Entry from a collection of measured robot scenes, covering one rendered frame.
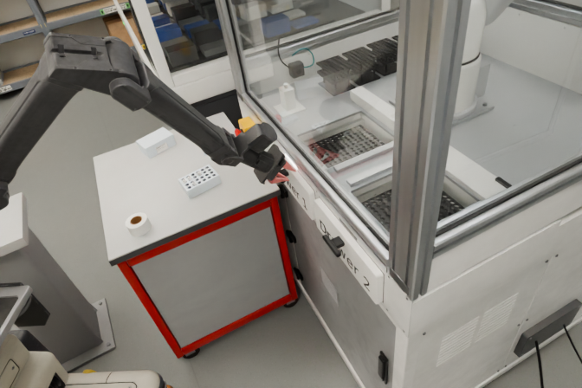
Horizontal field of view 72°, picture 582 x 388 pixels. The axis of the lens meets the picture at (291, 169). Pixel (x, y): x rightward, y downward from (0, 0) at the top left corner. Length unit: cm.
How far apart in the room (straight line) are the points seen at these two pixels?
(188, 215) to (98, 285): 113
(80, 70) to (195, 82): 122
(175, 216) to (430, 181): 96
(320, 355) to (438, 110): 145
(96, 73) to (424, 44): 47
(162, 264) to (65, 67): 90
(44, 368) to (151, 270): 43
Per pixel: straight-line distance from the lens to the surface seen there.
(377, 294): 97
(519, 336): 162
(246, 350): 192
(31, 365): 122
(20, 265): 178
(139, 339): 212
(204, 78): 188
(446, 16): 50
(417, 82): 56
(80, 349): 218
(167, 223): 139
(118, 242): 141
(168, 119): 84
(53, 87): 73
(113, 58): 72
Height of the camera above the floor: 168
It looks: 39 degrees down
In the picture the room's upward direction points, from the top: 9 degrees counter-clockwise
